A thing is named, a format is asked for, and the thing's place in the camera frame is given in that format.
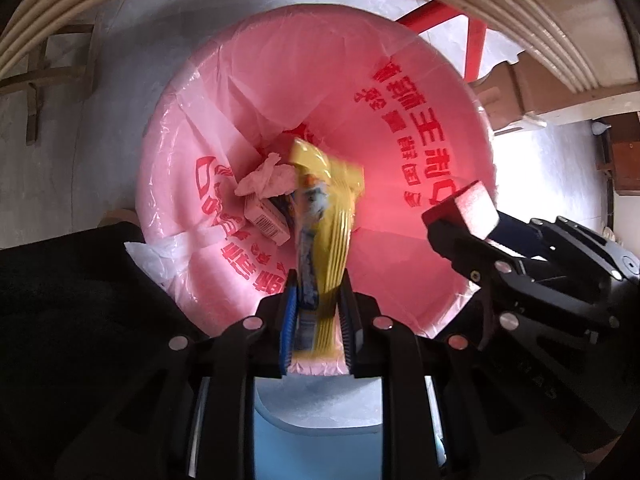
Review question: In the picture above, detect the blue white box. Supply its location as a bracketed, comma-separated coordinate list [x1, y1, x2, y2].
[243, 195, 293, 247]

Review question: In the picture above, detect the brown wooden furniture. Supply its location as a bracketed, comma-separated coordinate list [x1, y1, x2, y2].
[595, 115, 640, 196]

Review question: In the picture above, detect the white plastic bin liner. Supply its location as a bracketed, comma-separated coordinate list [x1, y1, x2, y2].
[125, 232, 211, 291]

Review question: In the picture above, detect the white tissue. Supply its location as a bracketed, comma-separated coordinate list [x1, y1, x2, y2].
[235, 152, 301, 198]

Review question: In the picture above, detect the yellow snack wrapper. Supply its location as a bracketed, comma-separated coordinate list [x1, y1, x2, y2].
[286, 136, 366, 361]

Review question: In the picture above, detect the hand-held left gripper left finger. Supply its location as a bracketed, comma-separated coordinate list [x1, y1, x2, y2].
[125, 270, 301, 480]

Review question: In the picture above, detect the red metal frame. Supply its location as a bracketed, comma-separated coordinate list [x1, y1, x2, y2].
[395, 0, 488, 83]

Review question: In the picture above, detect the trash bin with pink bag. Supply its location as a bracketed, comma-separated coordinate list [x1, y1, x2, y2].
[135, 4, 497, 376]

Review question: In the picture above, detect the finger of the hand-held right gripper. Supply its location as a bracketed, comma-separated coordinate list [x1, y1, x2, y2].
[421, 180, 516, 331]
[492, 212, 640, 283]

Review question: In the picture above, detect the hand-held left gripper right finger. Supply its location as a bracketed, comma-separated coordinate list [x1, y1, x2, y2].
[339, 270, 526, 480]

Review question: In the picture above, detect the light blue plastic object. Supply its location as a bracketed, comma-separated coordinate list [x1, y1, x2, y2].
[252, 400, 446, 480]

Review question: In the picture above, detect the wooden table leg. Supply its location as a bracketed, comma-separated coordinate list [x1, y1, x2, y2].
[475, 52, 640, 126]
[0, 24, 96, 146]

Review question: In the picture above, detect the person's dark clothing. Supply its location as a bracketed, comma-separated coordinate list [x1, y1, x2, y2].
[0, 220, 211, 480]

